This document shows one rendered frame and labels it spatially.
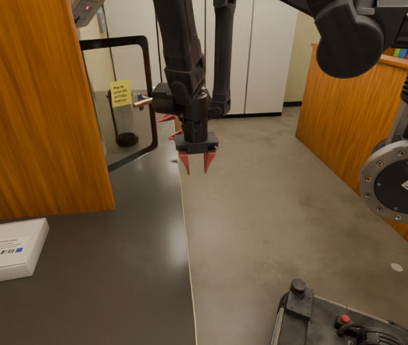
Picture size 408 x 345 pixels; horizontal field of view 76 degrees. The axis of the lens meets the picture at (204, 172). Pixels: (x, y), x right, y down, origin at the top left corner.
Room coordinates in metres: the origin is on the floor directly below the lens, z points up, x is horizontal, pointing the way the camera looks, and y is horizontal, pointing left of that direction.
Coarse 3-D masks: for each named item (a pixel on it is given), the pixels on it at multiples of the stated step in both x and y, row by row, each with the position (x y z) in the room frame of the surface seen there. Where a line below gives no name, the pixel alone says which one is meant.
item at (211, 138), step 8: (184, 120) 0.58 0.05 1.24; (200, 120) 0.56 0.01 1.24; (184, 128) 0.57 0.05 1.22; (192, 128) 0.56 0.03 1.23; (200, 128) 0.56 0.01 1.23; (176, 136) 0.60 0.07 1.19; (184, 136) 0.58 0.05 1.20; (192, 136) 0.56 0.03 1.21; (200, 136) 0.56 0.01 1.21; (208, 136) 0.60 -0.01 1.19; (176, 144) 0.55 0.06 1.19; (184, 144) 0.55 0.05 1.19; (192, 144) 0.55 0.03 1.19; (200, 144) 0.56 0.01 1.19; (208, 144) 0.56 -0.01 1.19; (216, 144) 0.57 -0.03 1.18
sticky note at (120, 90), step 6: (114, 84) 0.82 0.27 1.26; (120, 84) 0.83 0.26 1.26; (126, 84) 0.85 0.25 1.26; (114, 90) 0.81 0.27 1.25; (120, 90) 0.83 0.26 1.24; (126, 90) 0.85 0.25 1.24; (114, 96) 0.81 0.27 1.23; (120, 96) 0.83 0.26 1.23; (126, 96) 0.84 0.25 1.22; (114, 102) 0.81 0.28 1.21; (120, 102) 0.83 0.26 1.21; (126, 102) 0.84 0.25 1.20
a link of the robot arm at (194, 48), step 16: (160, 0) 0.49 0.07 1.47; (176, 0) 0.48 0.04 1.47; (160, 16) 0.50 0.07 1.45; (176, 16) 0.49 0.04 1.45; (192, 16) 0.51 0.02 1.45; (176, 32) 0.50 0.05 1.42; (192, 32) 0.52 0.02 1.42; (176, 48) 0.51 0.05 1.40; (192, 48) 0.52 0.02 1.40; (176, 64) 0.52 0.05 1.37; (192, 64) 0.52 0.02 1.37; (192, 80) 0.52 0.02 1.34
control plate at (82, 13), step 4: (84, 0) 0.76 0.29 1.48; (88, 0) 0.80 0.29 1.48; (80, 4) 0.75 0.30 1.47; (84, 4) 0.78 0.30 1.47; (88, 4) 0.83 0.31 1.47; (92, 4) 0.87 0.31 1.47; (96, 4) 0.91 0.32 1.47; (76, 8) 0.73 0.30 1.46; (80, 8) 0.77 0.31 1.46; (84, 8) 0.81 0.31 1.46; (88, 8) 0.86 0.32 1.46; (92, 8) 0.91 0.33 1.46; (76, 12) 0.76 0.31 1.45; (80, 12) 0.80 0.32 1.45; (84, 12) 0.84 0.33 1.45; (88, 12) 0.89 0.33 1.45; (76, 16) 0.78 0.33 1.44; (80, 16) 0.82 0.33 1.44; (84, 16) 0.87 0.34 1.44; (84, 20) 0.90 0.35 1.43; (76, 24) 0.83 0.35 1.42; (80, 24) 0.88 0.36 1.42
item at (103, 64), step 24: (96, 48) 0.79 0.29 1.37; (120, 48) 0.85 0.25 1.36; (144, 48) 0.93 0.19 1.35; (96, 72) 0.77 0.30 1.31; (120, 72) 0.84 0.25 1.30; (144, 72) 0.92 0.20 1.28; (96, 96) 0.76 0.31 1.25; (120, 120) 0.82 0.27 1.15; (144, 120) 0.90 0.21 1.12; (120, 144) 0.80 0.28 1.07; (144, 144) 0.88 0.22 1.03
